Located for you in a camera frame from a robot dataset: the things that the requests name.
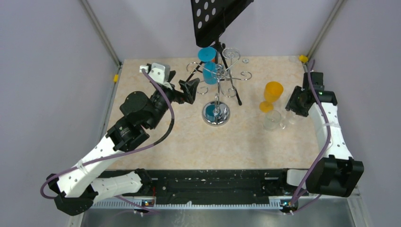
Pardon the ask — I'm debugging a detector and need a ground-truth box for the yellow plastic wine glass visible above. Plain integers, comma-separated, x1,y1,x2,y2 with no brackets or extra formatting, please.
259,81,284,113

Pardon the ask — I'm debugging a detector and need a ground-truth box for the blue plastic wine glass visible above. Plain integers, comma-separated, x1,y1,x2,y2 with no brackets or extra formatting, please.
198,47,217,85

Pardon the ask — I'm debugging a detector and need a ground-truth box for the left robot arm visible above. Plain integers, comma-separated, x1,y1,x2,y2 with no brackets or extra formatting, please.
47,79,200,216

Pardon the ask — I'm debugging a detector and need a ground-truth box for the black music stand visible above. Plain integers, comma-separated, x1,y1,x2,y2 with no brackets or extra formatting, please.
180,0,254,105

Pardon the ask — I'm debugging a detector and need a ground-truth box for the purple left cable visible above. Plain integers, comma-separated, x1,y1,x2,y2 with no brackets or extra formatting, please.
40,69,175,217

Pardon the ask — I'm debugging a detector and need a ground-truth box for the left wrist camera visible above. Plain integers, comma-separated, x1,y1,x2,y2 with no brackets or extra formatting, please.
139,62,176,90

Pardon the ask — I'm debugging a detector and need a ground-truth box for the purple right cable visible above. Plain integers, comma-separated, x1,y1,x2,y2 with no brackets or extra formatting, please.
289,59,332,215

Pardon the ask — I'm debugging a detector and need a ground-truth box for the purple cable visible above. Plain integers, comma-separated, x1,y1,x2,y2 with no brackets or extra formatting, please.
289,59,332,215
40,69,175,217

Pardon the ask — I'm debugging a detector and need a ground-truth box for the clear wine glass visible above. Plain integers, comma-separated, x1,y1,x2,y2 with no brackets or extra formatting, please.
279,110,303,129
263,110,282,131

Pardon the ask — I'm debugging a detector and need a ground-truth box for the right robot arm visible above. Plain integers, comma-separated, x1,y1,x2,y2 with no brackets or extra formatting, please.
277,72,364,197

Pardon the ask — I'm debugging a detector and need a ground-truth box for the black front rail base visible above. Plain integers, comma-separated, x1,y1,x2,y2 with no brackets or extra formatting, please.
95,169,310,215

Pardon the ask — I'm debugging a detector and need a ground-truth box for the chrome wine glass rack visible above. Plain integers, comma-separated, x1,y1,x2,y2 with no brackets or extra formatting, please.
186,47,252,127

